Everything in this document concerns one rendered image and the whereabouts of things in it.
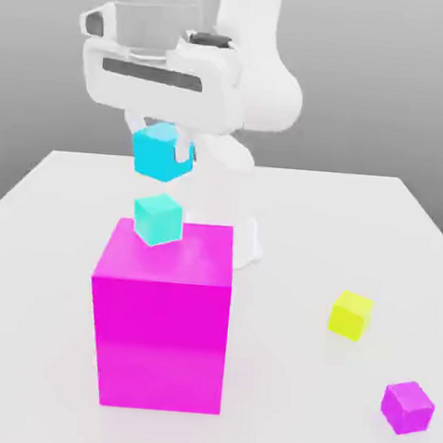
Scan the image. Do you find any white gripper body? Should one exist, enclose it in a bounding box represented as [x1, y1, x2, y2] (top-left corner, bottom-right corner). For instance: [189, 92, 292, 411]
[78, 32, 251, 139]

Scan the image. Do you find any small blue cube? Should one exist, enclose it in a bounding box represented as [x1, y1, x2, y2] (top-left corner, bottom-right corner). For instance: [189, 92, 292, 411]
[129, 119, 199, 186]

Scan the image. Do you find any small turquoise cube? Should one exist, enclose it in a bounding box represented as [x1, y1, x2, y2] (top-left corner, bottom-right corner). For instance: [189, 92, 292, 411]
[130, 191, 187, 250]

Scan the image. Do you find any small yellow cube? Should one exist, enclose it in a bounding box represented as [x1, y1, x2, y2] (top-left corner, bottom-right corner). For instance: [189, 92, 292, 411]
[325, 288, 376, 344]

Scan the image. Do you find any small purple cube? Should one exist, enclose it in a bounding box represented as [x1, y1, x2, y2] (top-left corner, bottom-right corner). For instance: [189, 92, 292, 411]
[378, 378, 437, 438]

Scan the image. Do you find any large magenta box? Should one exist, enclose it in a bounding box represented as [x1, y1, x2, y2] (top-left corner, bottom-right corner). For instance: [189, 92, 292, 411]
[80, 213, 238, 417]

